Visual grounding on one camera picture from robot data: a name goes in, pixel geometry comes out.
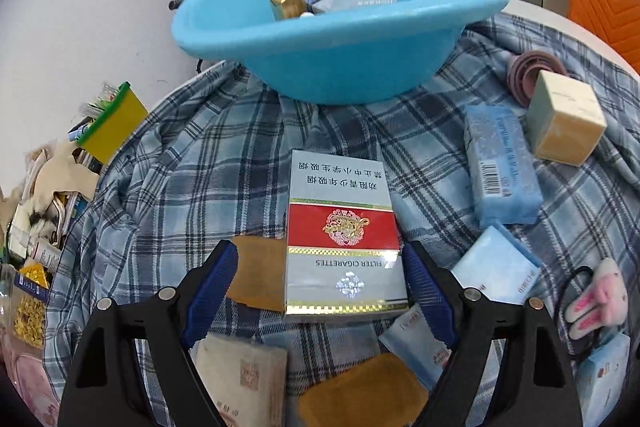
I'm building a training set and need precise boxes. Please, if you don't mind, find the light blue tissue pack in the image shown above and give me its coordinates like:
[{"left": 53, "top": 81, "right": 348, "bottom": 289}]
[{"left": 451, "top": 221, "right": 542, "bottom": 305}]

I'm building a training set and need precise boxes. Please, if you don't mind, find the yellow green plastic bin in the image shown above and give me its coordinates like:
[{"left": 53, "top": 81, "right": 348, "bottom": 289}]
[{"left": 76, "top": 82, "right": 149, "bottom": 165}]

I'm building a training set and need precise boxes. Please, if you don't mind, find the white blue tissue pack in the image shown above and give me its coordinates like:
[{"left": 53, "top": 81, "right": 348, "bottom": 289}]
[{"left": 378, "top": 303, "right": 450, "bottom": 391}]

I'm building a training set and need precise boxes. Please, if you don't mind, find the orange chair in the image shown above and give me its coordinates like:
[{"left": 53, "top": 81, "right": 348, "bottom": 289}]
[{"left": 567, "top": 0, "right": 640, "bottom": 72}]

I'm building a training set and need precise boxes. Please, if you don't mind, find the light blue carton box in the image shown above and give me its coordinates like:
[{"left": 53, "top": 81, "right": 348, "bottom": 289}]
[{"left": 576, "top": 332, "right": 630, "bottom": 427}]

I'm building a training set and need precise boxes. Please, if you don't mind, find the cream cube box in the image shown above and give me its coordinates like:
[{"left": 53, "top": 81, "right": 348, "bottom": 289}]
[{"left": 526, "top": 70, "right": 608, "bottom": 167}]

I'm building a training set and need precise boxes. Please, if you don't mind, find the orange brown sponge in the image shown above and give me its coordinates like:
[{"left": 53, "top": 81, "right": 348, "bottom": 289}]
[{"left": 297, "top": 353, "right": 428, "bottom": 427}]

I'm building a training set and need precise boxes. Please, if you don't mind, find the gold snack bag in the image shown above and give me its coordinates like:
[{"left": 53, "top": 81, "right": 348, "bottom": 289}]
[{"left": 13, "top": 263, "right": 50, "bottom": 349}]

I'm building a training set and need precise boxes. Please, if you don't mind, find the brown sponge pad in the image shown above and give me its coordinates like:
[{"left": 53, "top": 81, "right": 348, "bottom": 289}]
[{"left": 227, "top": 236, "right": 286, "bottom": 313}]

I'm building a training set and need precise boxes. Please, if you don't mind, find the blue plastic basin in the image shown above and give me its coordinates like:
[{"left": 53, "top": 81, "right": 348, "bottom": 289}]
[{"left": 171, "top": 0, "right": 510, "bottom": 105}]

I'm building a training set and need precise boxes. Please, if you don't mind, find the black bicycle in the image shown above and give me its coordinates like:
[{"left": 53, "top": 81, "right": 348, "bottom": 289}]
[{"left": 168, "top": 0, "right": 183, "bottom": 11}]

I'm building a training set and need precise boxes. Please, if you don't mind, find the light blue soap bar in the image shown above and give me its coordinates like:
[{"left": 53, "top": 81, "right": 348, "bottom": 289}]
[{"left": 463, "top": 105, "right": 544, "bottom": 229}]

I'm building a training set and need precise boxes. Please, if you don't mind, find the red silver cigarette pack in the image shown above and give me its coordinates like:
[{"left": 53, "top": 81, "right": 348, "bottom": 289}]
[{"left": 283, "top": 150, "right": 409, "bottom": 322}]

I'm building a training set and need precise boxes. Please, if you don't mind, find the beige paper packet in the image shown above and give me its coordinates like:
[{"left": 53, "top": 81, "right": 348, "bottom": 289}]
[{"left": 192, "top": 334, "right": 288, "bottom": 426}]

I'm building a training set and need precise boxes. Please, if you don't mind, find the pink tape roll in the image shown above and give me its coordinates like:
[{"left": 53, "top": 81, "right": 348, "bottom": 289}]
[{"left": 506, "top": 51, "right": 567, "bottom": 107}]

